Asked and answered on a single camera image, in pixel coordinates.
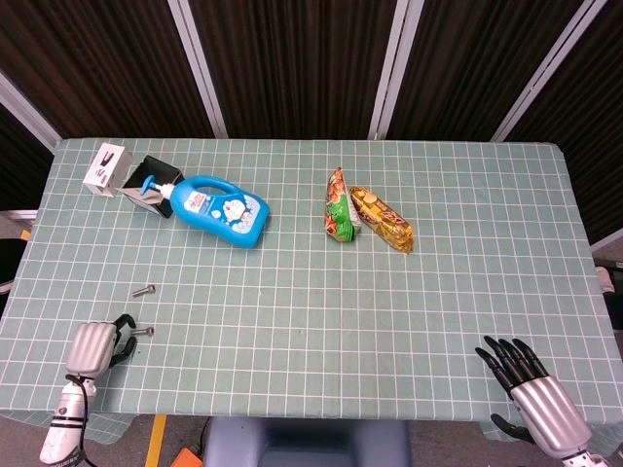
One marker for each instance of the blue detergent pump bottle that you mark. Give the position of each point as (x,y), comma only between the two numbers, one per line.
(219,209)

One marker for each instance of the dark brown partition panel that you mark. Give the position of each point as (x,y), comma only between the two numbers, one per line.
(477,58)
(594,121)
(97,63)
(292,63)

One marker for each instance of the orange floor device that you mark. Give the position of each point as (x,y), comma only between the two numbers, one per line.
(187,458)

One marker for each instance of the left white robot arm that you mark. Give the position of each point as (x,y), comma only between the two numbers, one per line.
(65,418)

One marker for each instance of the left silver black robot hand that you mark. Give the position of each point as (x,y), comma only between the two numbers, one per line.
(90,348)

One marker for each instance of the gold biscuit packet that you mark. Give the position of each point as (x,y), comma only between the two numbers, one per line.
(384,219)

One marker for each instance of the yellow floor tape strip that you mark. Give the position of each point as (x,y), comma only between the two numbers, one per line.
(156,440)

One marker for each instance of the green snack bag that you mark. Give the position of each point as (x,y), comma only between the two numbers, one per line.
(340,214)

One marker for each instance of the open black cardboard box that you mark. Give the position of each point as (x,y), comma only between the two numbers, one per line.
(163,172)

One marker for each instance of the green checked tablecloth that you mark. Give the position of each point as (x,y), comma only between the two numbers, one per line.
(311,316)

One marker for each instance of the white partition frame post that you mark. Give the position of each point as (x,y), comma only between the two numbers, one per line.
(29,117)
(204,82)
(389,73)
(545,78)

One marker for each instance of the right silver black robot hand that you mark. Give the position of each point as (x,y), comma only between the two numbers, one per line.
(545,404)

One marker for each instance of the metal bolt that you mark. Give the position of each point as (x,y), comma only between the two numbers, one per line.
(146,332)
(143,291)

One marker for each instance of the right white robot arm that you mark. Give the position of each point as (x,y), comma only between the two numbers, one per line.
(584,458)

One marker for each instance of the white product box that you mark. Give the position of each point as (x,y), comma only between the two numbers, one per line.
(104,168)

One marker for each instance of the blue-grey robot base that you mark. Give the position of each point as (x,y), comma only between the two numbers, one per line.
(306,442)

